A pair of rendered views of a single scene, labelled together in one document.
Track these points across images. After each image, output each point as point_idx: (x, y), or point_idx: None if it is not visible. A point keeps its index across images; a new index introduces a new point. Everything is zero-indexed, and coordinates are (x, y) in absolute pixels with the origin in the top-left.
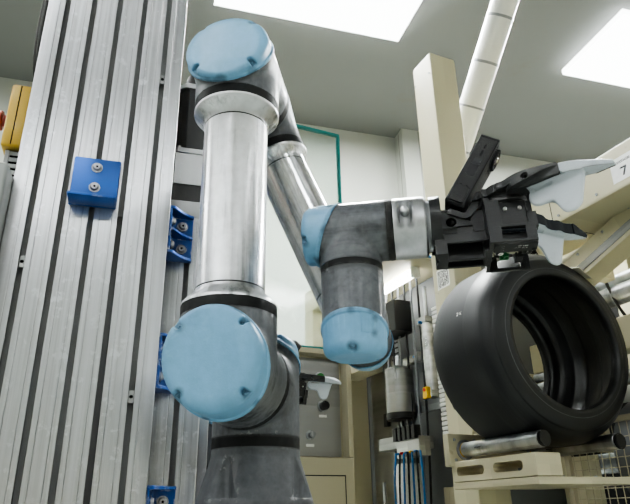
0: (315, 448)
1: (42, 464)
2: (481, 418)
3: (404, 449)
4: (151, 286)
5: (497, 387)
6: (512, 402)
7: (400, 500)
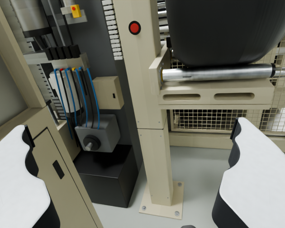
0: None
1: None
2: (215, 57)
3: (63, 65)
4: None
5: (279, 29)
6: (273, 43)
7: (68, 102)
